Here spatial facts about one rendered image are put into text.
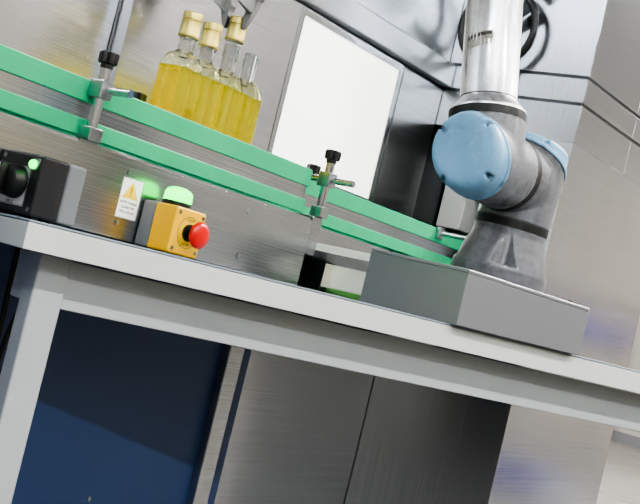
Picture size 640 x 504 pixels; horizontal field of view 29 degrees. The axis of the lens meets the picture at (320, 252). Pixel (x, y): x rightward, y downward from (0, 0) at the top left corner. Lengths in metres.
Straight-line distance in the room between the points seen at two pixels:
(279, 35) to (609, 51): 0.92
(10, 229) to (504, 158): 0.70
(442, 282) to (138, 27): 0.76
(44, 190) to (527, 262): 0.74
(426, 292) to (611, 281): 1.55
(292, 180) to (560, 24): 1.09
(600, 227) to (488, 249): 1.34
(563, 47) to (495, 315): 1.35
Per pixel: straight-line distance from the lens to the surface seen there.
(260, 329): 1.68
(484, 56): 1.88
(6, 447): 1.56
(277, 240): 2.17
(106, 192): 1.84
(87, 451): 1.96
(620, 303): 3.46
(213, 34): 2.20
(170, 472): 2.12
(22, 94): 1.74
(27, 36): 2.12
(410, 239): 2.78
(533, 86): 3.08
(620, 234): 3.37
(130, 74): 2.25
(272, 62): 2.55
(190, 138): 1.99
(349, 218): 2.56
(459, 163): 1.82
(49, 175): 1.65
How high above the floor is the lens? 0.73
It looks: 2 degrees up
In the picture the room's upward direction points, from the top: 14 degrees clockwise
